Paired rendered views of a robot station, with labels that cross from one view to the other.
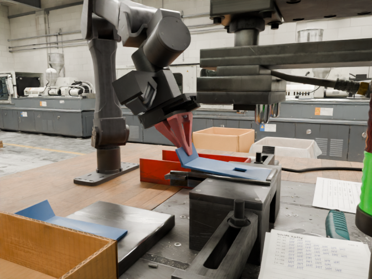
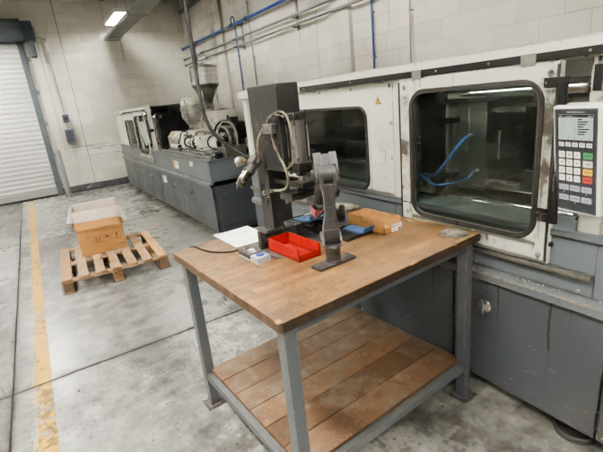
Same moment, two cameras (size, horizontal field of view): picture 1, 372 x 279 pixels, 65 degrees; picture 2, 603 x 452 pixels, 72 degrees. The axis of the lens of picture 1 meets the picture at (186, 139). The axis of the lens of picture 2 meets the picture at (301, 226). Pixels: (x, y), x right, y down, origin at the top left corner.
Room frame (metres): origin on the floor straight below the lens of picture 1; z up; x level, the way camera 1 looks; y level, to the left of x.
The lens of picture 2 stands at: (2.22, 0.94, 1.58)
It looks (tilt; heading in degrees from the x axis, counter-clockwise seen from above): 17 degrees down; 211
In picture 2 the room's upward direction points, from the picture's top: 6 degrees counter-clockwise
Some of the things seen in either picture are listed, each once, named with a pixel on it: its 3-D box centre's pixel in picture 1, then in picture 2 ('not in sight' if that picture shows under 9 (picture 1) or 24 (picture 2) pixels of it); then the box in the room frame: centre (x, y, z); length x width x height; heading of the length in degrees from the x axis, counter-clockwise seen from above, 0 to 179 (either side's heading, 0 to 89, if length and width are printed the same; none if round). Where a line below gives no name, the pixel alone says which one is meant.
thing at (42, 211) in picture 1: (67, 224); (358, 227); (0.39, 0.17, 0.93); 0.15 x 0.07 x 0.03; 69
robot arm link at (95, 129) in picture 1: (110, 136); (331, 239); (0.76, 0.20, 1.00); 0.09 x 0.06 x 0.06; 122
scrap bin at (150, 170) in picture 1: (195, 169); (293, 246); (0.70, -0.02, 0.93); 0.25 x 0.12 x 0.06; 66
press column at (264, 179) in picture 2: not in sight; (271, 159); (0.34, -0.33, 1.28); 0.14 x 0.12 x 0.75; 156
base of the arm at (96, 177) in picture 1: (108, 160); (333, 254); (0.76, 0.21, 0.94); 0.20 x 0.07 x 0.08; 156
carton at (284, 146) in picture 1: (284, 166); not in sight; (2.77, -0.97, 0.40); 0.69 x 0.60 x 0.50; 151
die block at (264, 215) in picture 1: (241, 205); (306, 227); (0.45, -0.09, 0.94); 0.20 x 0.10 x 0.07; 156
